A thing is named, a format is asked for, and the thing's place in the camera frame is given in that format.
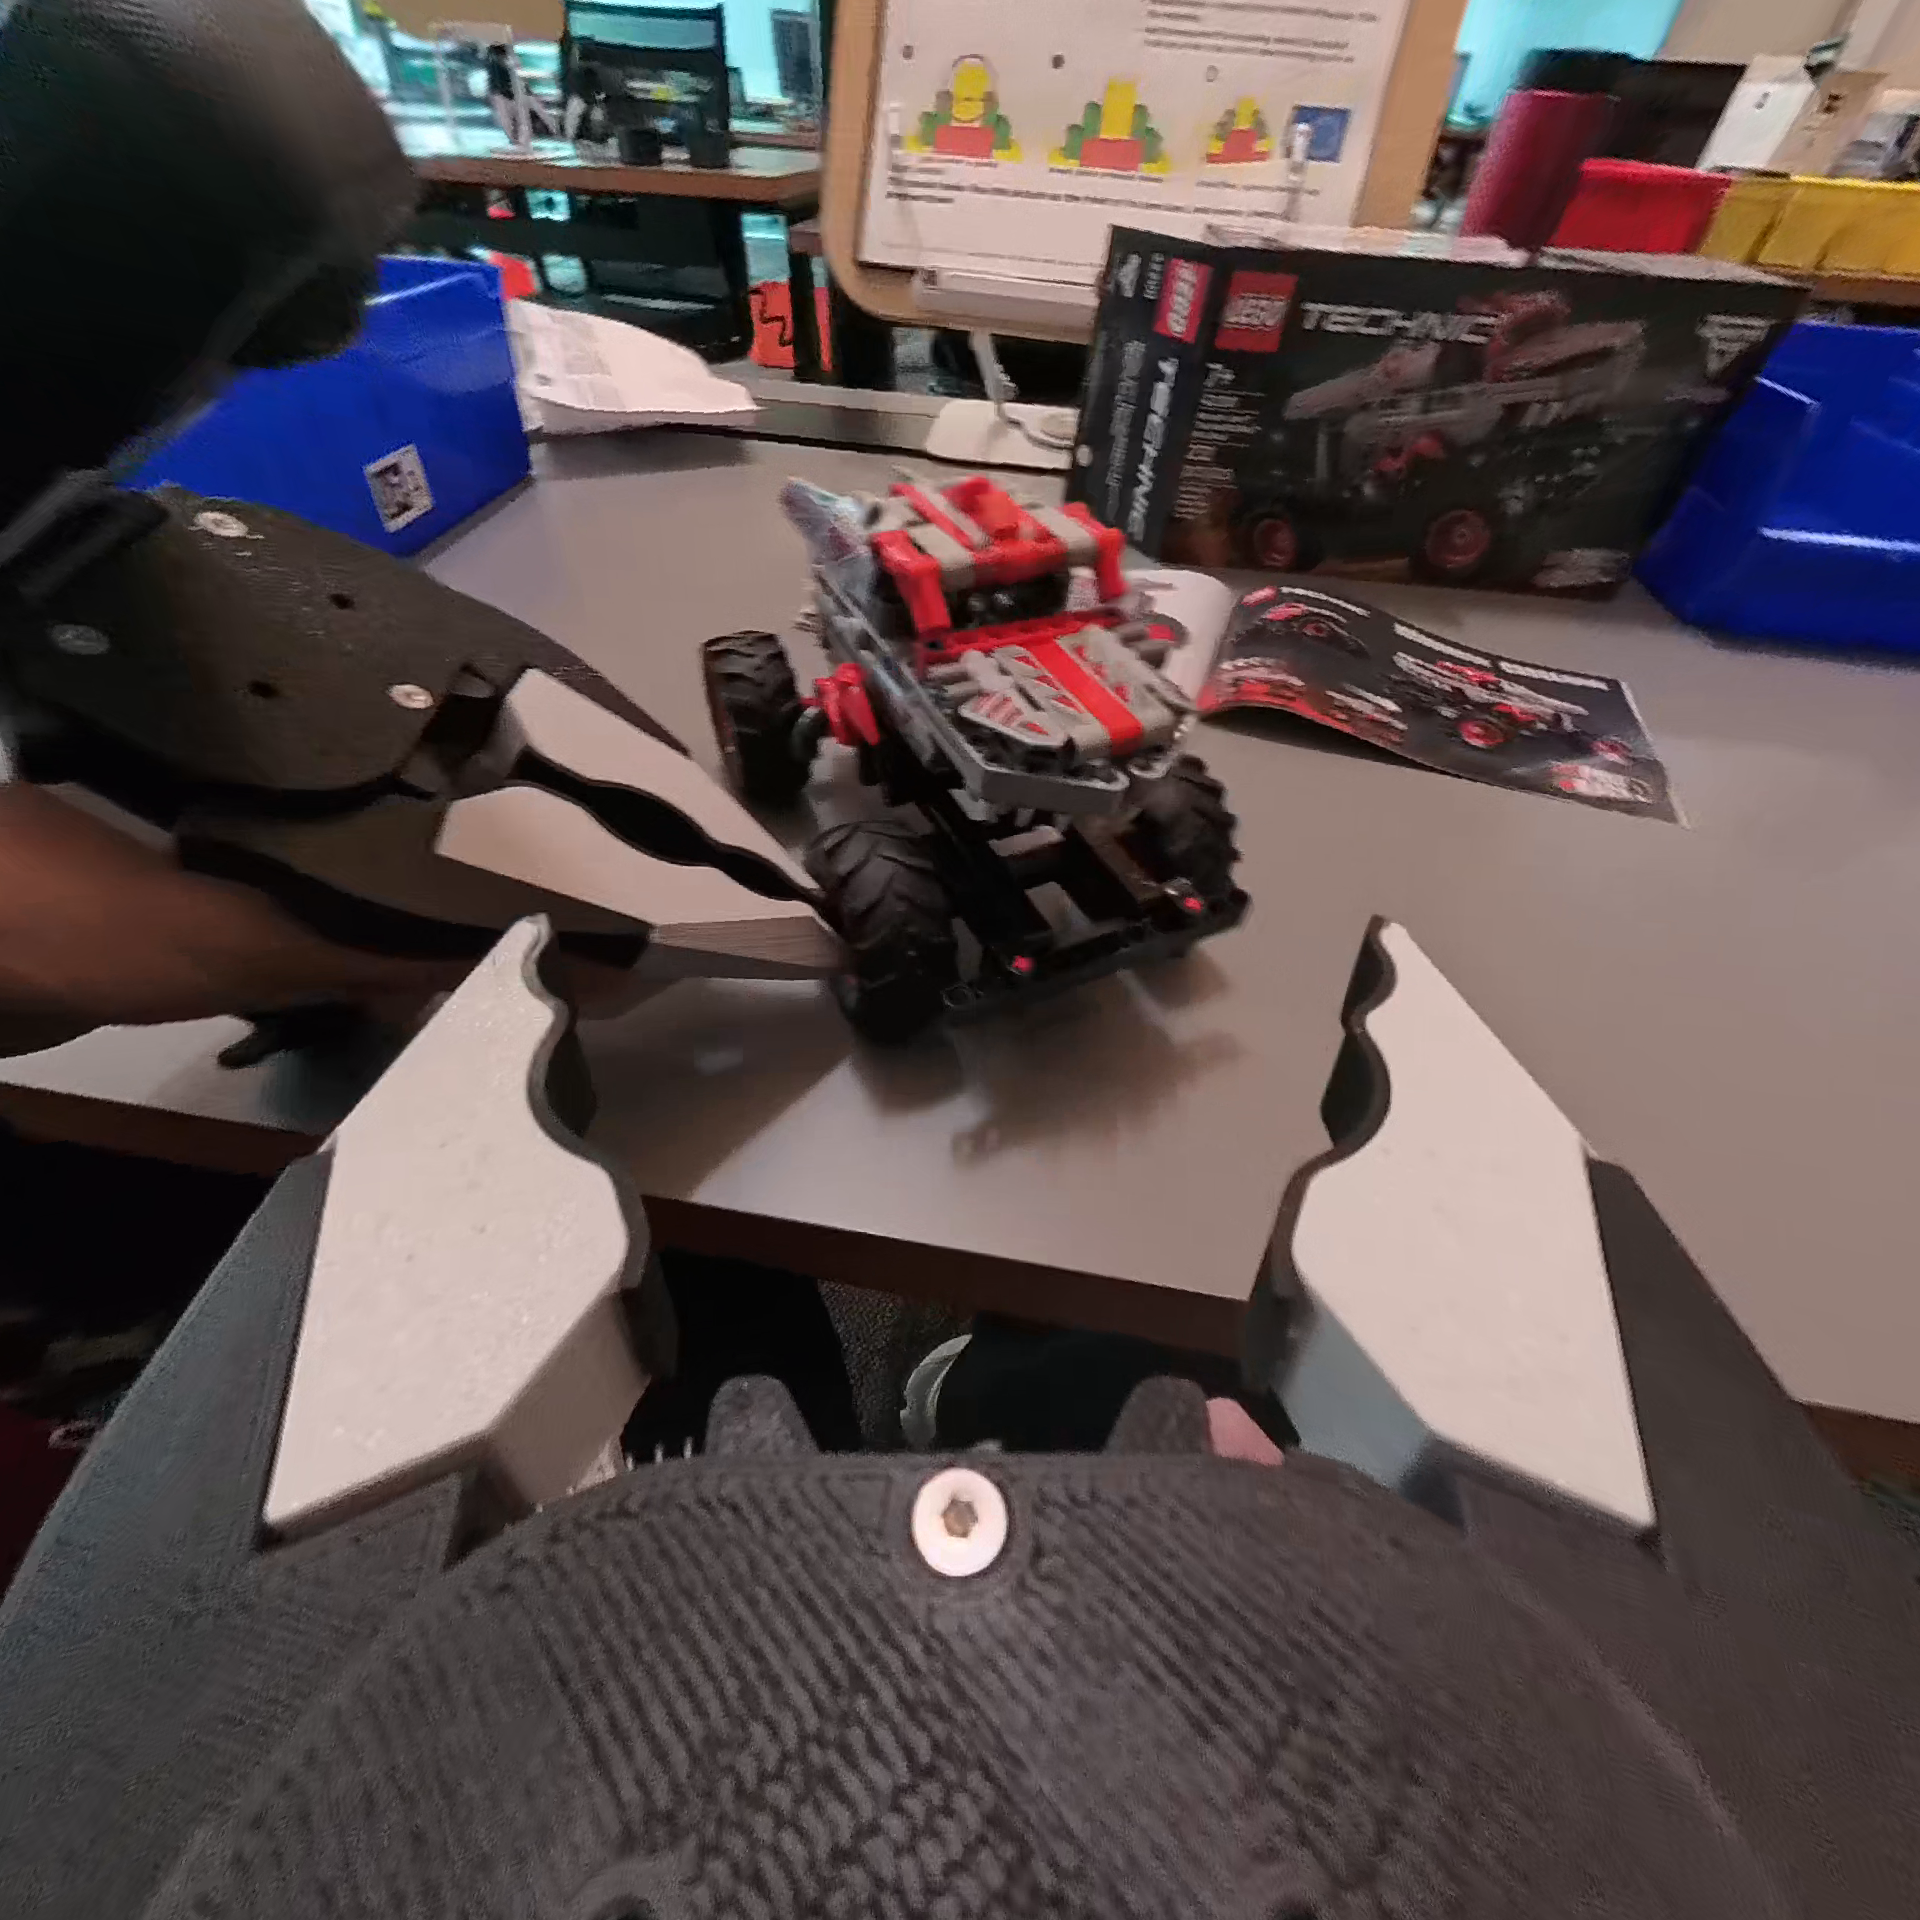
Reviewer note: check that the red plastic bin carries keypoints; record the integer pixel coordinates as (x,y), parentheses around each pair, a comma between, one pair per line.
(1641,211)

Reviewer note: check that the maroon bottle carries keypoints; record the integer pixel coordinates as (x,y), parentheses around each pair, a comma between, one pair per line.
(1540,165)

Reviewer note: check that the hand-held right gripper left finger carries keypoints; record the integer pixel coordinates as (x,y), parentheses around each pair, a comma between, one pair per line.
(452,1276)

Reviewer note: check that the red grey toy monster truck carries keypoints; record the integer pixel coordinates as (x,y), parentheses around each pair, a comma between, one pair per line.
(1020,705)

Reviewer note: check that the toy truck instruction booklet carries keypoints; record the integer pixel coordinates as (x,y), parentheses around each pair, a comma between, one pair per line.
(1441,691)

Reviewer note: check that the wooden instruction sign board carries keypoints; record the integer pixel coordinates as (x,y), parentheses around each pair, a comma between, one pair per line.
(1125,121)

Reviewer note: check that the white cardboard box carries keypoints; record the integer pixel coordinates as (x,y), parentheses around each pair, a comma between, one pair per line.
(1787,114)

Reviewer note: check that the grey desk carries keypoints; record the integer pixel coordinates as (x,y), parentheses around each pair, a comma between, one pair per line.
(1500,975)

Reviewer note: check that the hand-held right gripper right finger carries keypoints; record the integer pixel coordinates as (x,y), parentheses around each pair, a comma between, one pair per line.
(1470,1276)

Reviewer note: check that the white sign stand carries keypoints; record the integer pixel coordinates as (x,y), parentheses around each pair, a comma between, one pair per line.
(1005,422)

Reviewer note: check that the blue plastic bin with tag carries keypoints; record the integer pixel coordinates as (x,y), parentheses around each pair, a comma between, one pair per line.
(375,389)

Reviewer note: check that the wooden background table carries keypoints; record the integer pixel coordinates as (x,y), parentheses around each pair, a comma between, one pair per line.
(629,173)

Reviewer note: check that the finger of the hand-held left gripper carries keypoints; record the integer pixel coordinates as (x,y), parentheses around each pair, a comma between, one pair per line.
(629,751)
(599,878)

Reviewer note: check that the white crumpled paper bag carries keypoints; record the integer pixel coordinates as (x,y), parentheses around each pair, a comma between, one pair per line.
(616,369)

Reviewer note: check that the yellow plastic bin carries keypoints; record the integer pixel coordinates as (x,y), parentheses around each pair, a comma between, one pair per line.
(1815,225)

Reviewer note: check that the black toy set box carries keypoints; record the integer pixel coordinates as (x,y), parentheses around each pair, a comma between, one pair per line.
(1425,405)

